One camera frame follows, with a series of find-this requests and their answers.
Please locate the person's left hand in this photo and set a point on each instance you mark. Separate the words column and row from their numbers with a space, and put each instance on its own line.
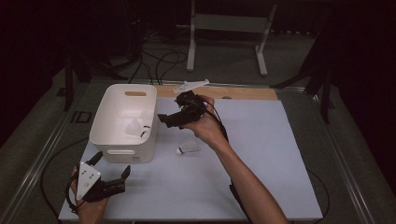
column 89, row 211

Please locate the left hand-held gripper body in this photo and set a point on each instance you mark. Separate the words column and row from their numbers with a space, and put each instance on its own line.
column 87, row 179

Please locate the light blue table mat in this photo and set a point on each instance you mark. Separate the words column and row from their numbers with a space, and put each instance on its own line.
column 274, row 140

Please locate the white metal stand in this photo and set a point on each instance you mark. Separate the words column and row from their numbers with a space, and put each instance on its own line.
column 230, row 23

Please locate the white plastic bin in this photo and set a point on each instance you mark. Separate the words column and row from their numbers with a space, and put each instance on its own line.
column 112, row 127

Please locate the black floor plate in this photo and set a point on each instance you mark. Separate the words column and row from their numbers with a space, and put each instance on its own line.
column 81, row 117

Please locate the person's right hand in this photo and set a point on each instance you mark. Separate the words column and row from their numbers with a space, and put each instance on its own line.
column 207, row 130

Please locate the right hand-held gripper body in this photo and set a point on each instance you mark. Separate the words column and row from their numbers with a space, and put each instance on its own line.
column 190, row 113

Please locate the black stand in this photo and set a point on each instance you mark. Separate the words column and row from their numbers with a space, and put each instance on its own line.
column 326, row 99
column 68, row 87

